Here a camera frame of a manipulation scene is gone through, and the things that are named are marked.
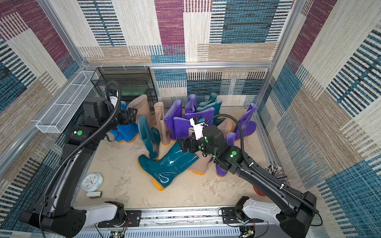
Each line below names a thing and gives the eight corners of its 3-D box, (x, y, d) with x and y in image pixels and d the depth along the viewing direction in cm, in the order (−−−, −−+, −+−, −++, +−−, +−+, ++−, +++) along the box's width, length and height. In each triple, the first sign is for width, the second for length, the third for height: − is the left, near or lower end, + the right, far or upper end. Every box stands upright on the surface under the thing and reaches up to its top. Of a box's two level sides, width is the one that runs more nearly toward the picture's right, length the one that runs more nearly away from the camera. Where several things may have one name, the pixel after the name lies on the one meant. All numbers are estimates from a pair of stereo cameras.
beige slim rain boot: (163, 147, 100) (156, 121, 80) (161, 130, 110) (153, 102, 89) (171, 146, 101) (165, 119, 81) (168, 128, 110) (162, 101, 90)
